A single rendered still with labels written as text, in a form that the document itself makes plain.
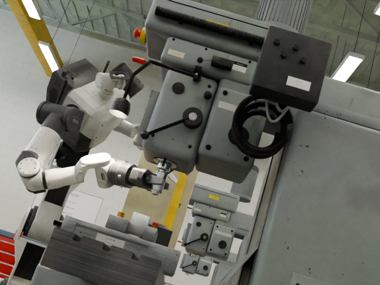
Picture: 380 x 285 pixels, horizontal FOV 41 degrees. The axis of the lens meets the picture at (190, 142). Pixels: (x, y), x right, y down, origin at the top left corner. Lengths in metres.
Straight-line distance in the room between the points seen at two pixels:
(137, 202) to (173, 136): 1.84
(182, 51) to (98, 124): 0.52
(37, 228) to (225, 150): 1.00
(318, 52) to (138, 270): 0.87
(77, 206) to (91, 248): 9.99
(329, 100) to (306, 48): 0.30
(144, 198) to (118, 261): 2.46
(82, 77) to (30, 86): 9.93
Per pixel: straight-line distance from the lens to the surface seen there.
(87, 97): 2.11
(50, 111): 2.02
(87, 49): 12.26
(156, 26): 1.83
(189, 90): 1.75
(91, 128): 2.11
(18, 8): 9.61
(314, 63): 1.56
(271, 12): 1.95
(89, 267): 1.06
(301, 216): 1.55
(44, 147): 1.93
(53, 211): 2.32
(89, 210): 10.99
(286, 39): 1.57
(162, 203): 3.49
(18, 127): 11.81
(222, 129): 1.69
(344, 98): 1.83
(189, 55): 1.79
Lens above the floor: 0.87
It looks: 17 degrees up
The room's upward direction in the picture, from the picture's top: 18 degrees clockwise
